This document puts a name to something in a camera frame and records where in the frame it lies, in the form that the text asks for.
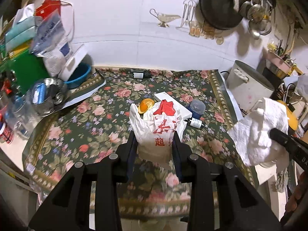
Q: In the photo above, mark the white cooking pot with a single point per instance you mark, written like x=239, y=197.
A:
x=250, y=86

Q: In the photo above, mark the steel mixing bowl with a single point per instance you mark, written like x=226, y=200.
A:
x=48, y=95

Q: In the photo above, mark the white cutting board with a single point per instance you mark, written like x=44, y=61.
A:
x=74, y=60

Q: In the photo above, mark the blue plastic cup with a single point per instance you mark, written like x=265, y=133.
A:
x=196, y=108

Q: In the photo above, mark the glass jar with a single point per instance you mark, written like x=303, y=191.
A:
x=208, y=32
x=195, y=30

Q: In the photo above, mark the red paper bag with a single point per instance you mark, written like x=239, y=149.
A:
x=47, y=4

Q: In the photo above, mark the orange fruit piece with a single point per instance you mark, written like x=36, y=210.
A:
x=145, y=104

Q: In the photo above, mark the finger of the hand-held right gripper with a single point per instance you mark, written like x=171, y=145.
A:
x=288, y=143

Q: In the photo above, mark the person's right hand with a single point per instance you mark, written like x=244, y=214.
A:
x=296, y=195

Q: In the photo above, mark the clear plastic packet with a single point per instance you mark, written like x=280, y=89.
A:
x=51, y=36

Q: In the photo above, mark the floral tablecloth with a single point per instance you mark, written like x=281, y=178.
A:
x=96, y=125

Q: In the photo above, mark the white flat box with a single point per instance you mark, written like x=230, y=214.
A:
x=166, y=96

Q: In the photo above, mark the hanging metal utensil set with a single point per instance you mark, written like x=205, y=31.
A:
x=189, y=12

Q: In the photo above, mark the hanging steel ladles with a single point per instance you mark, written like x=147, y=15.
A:
x=256, y=14

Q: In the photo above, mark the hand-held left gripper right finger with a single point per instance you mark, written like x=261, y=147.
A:
x=176, y=163

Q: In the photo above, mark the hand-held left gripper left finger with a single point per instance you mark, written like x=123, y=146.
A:
x=131, y=163

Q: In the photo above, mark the pink container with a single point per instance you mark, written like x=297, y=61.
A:
x=279, y=62

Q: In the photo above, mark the blue plastic basin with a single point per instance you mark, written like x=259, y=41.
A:
x=78, y=75

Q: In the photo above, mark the black wok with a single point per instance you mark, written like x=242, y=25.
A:
x=219, y=7

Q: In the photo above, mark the white plastic bag red print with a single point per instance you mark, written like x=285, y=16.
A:
x=156, y=134

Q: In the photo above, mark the white paper towel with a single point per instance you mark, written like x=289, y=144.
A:
x=257, y=130

